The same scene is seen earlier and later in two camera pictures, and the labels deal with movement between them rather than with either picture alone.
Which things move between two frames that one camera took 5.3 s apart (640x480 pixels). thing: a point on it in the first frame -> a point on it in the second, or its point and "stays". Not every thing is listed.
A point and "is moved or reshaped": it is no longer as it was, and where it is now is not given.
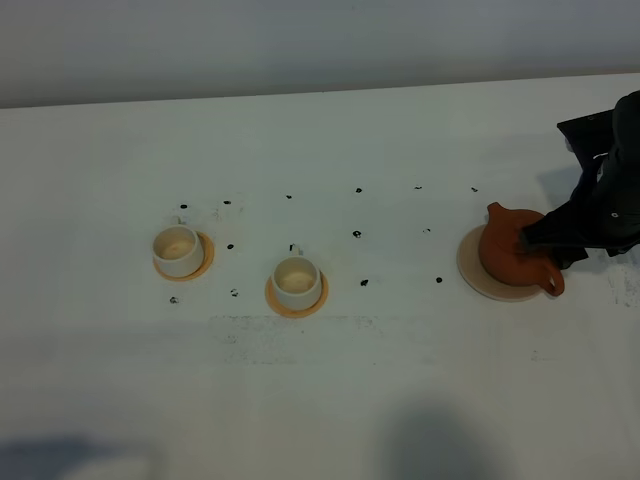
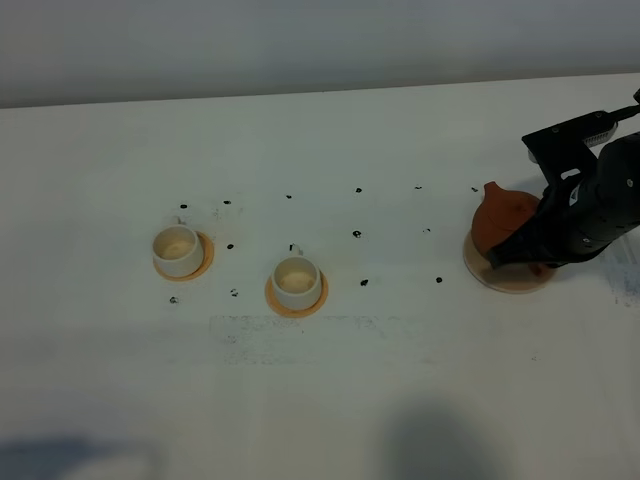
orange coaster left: [207, 259] stays
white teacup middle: [297, 280] stays
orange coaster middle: [275, 303] stays
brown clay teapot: [502, 258] is moved or reshaped
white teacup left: [178, 249] stays
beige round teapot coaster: [477, 278] -> [514, 278]
